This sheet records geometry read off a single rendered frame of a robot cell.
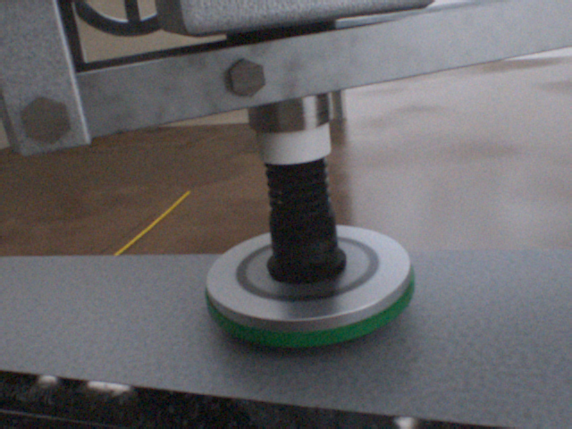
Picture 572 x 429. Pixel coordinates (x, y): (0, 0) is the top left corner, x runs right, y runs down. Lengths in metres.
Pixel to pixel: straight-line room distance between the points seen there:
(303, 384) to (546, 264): 0.34
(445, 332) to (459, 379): 0.07
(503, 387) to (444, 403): 0.05
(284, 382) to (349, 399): 0.06
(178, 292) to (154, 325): 0.07
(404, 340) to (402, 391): 0.08
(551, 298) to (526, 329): 0.07
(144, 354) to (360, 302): 0.23
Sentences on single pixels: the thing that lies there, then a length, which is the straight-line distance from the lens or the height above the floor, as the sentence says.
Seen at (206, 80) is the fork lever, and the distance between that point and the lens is 0.45.
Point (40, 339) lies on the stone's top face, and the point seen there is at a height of 0.83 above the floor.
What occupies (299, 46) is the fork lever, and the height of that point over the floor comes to 1.11.
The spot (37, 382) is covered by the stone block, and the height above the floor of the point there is 0.82.
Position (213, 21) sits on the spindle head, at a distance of 0.40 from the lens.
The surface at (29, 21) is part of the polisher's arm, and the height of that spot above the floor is 1.15.
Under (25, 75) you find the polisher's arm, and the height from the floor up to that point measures 1.12.
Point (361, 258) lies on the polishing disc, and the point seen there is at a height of 0.89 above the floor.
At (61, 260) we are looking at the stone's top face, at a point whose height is 0.83.
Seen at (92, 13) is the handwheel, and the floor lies 1.16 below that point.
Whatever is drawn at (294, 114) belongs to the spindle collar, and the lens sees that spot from 0.49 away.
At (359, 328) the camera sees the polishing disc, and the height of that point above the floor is 0.87.
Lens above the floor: 1.14
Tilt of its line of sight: 21 degrees down
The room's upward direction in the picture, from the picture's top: 7 degrees counter-clockwise
